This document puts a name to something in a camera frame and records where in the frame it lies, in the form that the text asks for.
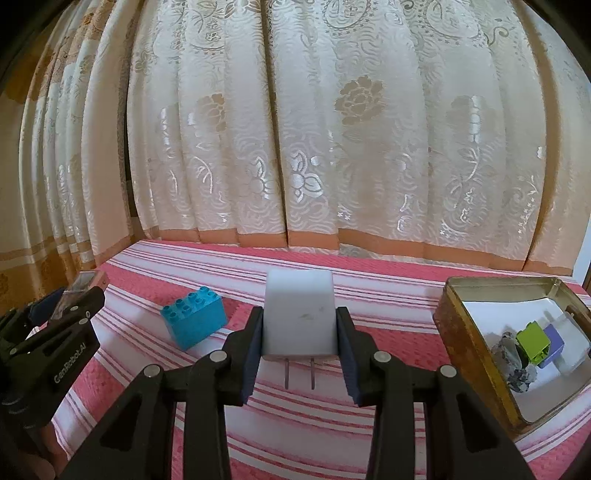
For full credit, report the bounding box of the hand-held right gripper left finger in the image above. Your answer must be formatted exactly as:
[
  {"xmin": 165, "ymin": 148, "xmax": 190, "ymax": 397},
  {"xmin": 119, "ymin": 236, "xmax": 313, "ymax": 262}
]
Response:
[{"xmin": 60, "ymin": 307, "xmax": 264, "ymax": 480}]

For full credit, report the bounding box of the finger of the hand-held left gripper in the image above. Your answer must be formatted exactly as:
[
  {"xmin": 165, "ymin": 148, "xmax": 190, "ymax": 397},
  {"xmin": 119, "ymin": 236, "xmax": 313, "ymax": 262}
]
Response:
[
  {"xmin": 46, "ymin": 287, "xmax": 106, "ymax": 334},
  {"xmin": 25, "ymin": 287, "xmax": 66, "ymax": 326}
]

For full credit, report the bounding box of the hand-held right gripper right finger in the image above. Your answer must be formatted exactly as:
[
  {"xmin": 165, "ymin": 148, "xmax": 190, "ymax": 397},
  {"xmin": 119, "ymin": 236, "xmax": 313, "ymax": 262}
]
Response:
[{"xmin": 335, "ymin": 307, "xmax": 536, "ymax": 480}]

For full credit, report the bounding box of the white charger plug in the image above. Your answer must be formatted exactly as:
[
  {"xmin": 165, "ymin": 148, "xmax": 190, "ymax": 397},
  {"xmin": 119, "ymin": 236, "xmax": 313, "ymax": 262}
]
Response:
[{"xmin": 261, "ymin": 269, "xmax": 340, "ymax": 388}]

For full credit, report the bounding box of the metal tin box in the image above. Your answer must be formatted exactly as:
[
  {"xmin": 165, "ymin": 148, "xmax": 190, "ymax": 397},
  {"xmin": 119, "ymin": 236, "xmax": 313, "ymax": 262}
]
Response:
[{"xmin": 434, "ymin": 276, "xmax": 591, "ymax": 437}]

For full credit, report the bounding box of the green building block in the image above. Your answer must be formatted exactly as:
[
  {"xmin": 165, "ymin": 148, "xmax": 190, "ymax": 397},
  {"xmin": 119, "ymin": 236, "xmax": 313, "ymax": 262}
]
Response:
[{"xmin": 516, "ymin": 322, "xmax": 552, "ymax": 367}]

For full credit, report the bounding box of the purple building block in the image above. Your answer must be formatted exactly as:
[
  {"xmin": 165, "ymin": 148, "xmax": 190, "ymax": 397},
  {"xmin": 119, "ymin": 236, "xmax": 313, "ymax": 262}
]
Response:
[{"xmin": 538, "ymin": 324, "xmax": 566, "ymax": 368}]

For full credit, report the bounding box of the translucent plastic case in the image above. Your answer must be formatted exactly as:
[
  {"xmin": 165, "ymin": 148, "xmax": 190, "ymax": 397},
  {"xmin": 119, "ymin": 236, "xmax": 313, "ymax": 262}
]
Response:
[{"xmin": 547, "ymin": 309, "xmax": 591, "ymax": 377}]

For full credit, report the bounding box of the blue building block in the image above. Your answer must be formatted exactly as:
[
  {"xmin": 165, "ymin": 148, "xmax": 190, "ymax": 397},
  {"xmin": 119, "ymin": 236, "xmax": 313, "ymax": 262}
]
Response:
[{"xmin": 161, "ymin": 286, "xmax": 228, "ymax": 352}]

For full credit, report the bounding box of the pink striped blanket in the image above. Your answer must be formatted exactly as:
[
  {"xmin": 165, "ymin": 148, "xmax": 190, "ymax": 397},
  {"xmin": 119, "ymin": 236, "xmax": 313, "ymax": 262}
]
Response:
[{"xmin": 48, "ymin": 239, "xmax": 591, "ymax": 480}]

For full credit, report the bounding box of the cream floral curtain panel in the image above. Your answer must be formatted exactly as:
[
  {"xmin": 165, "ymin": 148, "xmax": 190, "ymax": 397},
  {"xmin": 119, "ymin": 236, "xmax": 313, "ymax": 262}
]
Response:
[
  {"xmin": 127, "ymin": 0, "xmax": 591, "ymax": 282},
  {"xmin": 0, "ymin": 0, "xmax": 139, "ymax": 319}
]

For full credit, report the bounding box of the white paper liner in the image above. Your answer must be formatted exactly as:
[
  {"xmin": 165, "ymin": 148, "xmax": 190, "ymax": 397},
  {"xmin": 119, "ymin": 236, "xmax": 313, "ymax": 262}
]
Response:
[{"xmin": 462, "ymin": 298, "xmax": 591, "ymax": 423}]

